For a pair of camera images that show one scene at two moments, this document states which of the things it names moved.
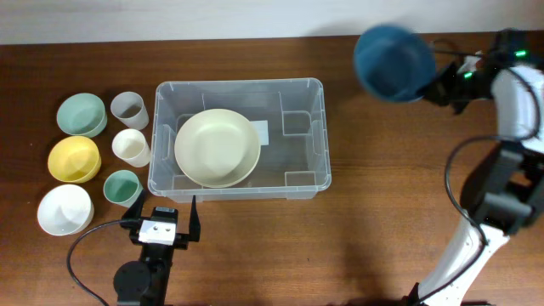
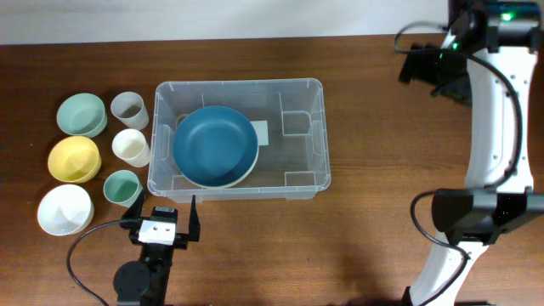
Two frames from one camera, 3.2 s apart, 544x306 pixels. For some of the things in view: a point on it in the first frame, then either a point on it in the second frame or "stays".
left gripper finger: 195,223 stays
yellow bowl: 74,159 stays
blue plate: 393,62 to 215,145
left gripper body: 181,240 stays
